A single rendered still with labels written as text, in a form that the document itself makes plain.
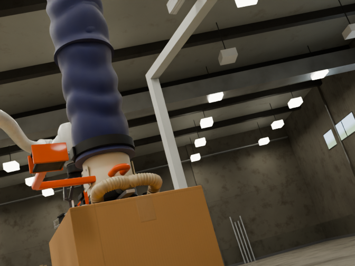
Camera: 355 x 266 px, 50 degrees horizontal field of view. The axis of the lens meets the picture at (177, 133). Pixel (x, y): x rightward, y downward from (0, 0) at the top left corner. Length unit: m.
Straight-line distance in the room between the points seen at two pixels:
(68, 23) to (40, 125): 10.87
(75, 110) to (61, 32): 0.32
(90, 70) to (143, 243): 0.69
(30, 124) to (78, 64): 11.02
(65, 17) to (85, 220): 0.84
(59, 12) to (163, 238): 0.97
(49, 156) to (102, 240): 0.26
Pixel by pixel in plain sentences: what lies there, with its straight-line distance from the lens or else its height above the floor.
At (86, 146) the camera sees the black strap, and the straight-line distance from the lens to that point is 1.34.
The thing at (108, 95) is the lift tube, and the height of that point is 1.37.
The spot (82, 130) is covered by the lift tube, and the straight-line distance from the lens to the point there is 1.37.
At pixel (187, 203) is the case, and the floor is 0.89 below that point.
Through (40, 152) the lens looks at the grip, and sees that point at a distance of 1.01.
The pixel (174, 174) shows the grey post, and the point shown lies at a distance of 4.69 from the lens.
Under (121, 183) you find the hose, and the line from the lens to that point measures 1.20.
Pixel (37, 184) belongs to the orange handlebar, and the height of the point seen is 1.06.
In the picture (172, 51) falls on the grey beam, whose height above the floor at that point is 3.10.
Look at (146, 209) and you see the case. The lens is 1.10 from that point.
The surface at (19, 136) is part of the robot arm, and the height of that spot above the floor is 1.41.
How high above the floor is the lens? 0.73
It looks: 19 degrees up
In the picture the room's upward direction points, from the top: 15 degrees counter-clockwise
